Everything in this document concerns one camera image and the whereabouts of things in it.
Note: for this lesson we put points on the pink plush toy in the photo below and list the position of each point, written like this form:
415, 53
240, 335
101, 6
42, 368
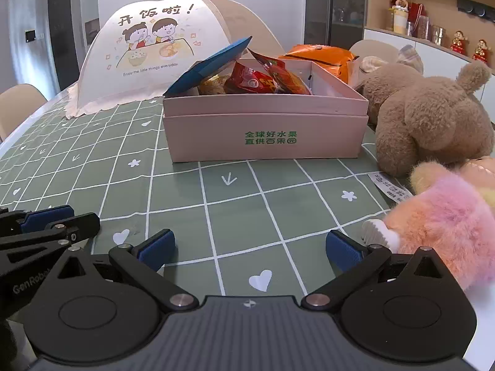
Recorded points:
444, 220

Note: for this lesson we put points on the blue snack packet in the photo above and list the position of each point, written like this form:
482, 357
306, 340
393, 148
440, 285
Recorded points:
216, 62

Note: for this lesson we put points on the pink cardboard box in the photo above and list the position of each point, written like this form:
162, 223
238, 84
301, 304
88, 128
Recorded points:
270, 123

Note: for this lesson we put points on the beige dining chair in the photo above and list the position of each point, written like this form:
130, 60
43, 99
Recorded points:
375, 48
19, 108

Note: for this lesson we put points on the clear glass jar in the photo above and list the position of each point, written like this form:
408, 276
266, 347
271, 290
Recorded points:
422, 27

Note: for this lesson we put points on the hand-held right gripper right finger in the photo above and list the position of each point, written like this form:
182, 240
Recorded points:
344, 251

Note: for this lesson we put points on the doll figurine on yellow can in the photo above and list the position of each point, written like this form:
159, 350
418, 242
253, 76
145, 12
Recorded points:
399, 17

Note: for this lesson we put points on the dark doorway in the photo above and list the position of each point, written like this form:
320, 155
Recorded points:
64, 34

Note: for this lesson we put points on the black wall switch panel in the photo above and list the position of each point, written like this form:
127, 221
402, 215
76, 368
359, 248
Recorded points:
29, 35

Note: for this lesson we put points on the dark glass cabinet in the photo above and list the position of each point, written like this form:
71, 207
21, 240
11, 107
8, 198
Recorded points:
336, 4

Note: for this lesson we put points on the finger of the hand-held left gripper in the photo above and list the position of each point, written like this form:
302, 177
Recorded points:
77, 226
46, 216

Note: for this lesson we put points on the brown teddy bear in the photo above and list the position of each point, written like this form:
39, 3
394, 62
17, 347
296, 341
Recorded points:
425, 116

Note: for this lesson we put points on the long red snack packet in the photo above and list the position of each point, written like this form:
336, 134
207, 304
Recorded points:
247, 79

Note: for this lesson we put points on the black hook rail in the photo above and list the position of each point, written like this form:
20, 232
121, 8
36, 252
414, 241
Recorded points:
475, 7

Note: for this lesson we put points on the long bread clear packet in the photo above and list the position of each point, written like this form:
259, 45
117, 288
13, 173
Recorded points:
214, 85

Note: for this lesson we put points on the wide red snack packet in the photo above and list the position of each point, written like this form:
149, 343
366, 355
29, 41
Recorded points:
290, 79

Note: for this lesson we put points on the orange snack bag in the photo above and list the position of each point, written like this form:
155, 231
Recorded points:
328, 60

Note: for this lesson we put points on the white sideboard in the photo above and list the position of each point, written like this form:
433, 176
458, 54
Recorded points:
441, 58

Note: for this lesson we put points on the metal lidded jar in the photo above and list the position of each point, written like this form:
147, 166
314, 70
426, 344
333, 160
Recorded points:
436, 34

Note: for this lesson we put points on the cartoon print mesh food cover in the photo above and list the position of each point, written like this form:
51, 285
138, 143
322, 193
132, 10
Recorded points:
135, 46

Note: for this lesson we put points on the red gold figurine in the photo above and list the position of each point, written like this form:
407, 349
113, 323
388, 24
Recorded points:
481, 51
459, 42

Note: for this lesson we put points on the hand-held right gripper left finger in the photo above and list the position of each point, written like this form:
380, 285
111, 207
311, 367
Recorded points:
154, 253

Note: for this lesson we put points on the green checked tablecloth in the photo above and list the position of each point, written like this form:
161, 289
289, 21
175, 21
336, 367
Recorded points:
232, 201

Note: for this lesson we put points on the red gift box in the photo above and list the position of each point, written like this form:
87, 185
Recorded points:
417, 9

